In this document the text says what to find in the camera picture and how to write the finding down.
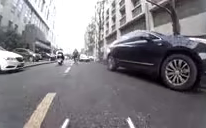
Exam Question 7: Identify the white car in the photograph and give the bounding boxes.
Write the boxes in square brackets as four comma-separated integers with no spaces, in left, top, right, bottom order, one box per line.
[0,41,26,76]
[78,53,91,63]

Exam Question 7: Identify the grey asphalt road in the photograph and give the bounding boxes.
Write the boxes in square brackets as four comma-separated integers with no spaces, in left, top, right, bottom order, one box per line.
[0,59,206,128]

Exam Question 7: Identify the person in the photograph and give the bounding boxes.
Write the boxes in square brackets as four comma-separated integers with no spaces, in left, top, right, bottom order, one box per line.
[55,48,65,61]
[71,48,80,65]

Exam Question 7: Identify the scooter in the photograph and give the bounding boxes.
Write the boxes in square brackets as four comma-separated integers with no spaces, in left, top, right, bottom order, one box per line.
[56,56,65,66]

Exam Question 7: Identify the black car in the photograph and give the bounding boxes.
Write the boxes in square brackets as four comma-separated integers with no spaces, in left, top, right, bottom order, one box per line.
[106,29,206,92]

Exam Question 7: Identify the pale building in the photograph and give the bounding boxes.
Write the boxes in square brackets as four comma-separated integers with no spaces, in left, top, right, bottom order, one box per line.
[84,0,206,62]

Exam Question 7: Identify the robot's own part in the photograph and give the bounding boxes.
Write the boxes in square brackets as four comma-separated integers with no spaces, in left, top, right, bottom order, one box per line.
[126,116,137,128]
[60,117,71,128]

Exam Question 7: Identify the dark parked car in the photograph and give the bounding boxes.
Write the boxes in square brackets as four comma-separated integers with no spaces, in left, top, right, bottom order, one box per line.
[11,47,43,63]

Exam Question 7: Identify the tree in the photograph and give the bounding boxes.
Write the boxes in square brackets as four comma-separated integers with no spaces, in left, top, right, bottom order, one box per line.
[145,0,182,37]

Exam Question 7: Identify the grey building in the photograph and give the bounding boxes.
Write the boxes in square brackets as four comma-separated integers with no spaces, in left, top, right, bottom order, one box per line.
[0,0,58,56]

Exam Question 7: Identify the dark bushes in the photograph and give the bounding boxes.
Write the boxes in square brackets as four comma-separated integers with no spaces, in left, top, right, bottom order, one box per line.
[0,26,27,52]

